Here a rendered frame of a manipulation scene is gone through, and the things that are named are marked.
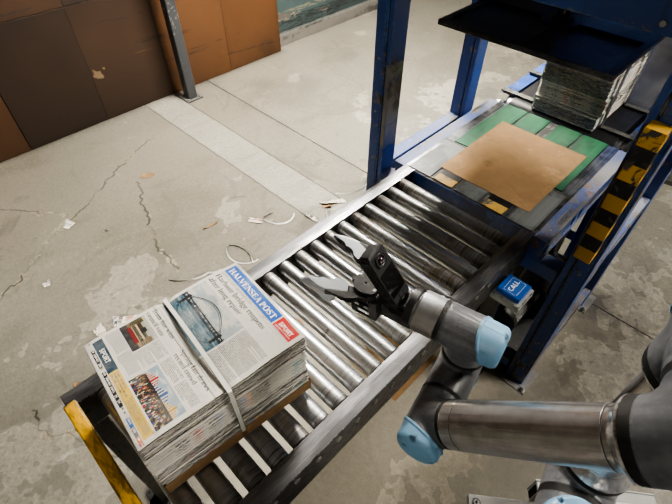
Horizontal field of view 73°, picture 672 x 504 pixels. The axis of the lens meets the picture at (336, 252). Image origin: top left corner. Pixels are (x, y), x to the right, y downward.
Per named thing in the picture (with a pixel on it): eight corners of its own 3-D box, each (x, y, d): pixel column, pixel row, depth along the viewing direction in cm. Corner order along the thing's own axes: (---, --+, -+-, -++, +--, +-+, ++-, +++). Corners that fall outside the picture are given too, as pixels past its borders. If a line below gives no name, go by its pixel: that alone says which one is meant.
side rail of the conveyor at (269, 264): (88, 430, 118) (68, 410, 109) (78, 416, 121) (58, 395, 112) (411, 194, 183) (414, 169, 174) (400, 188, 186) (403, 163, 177)
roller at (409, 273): (446, 312, 135) (449, 302, 131) (333, 233, 157) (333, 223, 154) (455, 302, 137) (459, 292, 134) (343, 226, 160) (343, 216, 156)
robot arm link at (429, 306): (432, 326, 72) (453, 288, 76) (406, 313, 74) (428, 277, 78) (428, 346, 78) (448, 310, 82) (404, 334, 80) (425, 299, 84)
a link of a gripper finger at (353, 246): (335, 250, 92) (360, 282, 87) (332, 231, 87) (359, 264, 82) (348, 243, 92) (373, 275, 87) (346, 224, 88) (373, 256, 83)
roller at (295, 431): (299, 458, 106) (297, 450, 103) (187, 336, 129) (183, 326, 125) (314, 442, 109) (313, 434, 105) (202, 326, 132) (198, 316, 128)
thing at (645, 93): (622, 171, 190) (633, 151, 183) (487, 114, 221) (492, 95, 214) (728, 57, 264) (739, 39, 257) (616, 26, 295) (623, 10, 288)
